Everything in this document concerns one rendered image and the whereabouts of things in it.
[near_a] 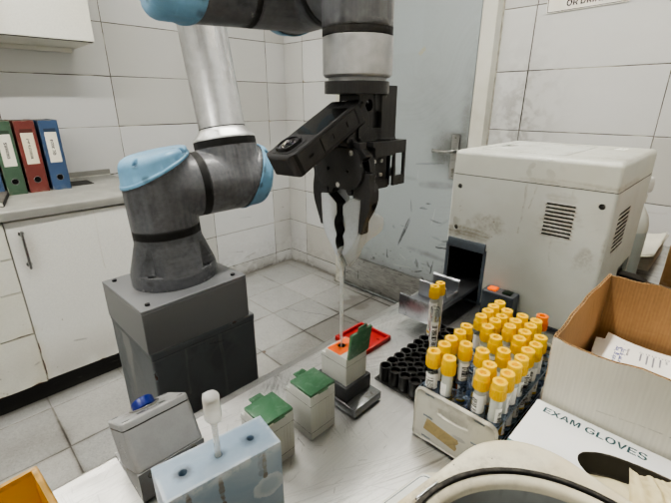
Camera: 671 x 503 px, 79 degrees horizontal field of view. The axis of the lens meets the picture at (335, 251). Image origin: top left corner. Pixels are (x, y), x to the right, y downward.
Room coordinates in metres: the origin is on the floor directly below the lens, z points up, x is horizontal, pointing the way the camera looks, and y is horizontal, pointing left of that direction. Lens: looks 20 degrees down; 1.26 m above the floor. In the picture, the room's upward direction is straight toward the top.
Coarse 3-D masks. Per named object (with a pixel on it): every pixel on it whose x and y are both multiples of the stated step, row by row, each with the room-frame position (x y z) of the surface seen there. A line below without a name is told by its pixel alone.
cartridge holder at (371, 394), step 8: (360, 376) 0.45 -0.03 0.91; (368, 376) 0.46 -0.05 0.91; (336, 384) 0.44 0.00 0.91; (352, 384) 0.44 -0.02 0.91; (360, 384) 0.45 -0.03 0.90; (368, 384) 0.46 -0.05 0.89; (336, 392) 0.44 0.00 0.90; (344, 392) 0.43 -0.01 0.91; (352, 392) 0.44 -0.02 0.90; (360, 392) 0.45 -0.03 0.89; (368, 392) 0.45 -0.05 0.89; (376, 392) 0.45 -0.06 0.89; (336, 400) 0.43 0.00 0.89; (344, 400) 0.43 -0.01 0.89; (352, 400) 0.43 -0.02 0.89; (360, 400) 0.43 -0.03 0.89; (368, 400) 0.43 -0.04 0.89; (376, 400) 0.44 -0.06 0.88; (344, 408) 0.42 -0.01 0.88; (352, 408) 0.42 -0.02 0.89; (360, 408) 0.42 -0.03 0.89; (352, 416) 0.41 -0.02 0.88
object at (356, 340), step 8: (360, 328) 0.44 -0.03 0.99; (368, 328) 0.45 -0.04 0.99; (352, 336) 0.43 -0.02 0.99; (360, 336) 0.44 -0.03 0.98; (368, 336) 0.45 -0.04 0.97; (352, 344) 0.43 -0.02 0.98; (360, 344) 0.44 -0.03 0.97; (368, 344) 0.46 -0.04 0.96; (352, 352) 0.43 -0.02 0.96; (360, 352) 0.45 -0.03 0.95
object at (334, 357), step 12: (324, 348) 0.47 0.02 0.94; (336, 348) 0.46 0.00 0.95; (324, 360) 0.46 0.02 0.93; (336, 360) 0.44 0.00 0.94; (360, 360) 0.45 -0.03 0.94; (324, 372) 0.46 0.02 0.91; (336, 372) 0.44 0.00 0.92; (348, 372) 0.44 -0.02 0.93; (360, 372) 0.45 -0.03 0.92; (348, 384) 0.44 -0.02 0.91
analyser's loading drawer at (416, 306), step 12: (432, 276) 0.73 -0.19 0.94; (444, 276) 0.71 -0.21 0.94; (456, 276) 0.78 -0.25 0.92; (468, 276) 0.78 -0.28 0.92; (420, 288) 0.69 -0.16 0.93; (456, 288) 0.69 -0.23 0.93; (468, 288) 0.72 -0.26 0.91; (408, 300) 0.64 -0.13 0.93; (420, 300) 0.63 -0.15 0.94; (444, 300) 0.65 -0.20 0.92; (456, 300) 0.68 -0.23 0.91; (408, 312) 0.64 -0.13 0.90; (420, 312) 0.62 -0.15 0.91
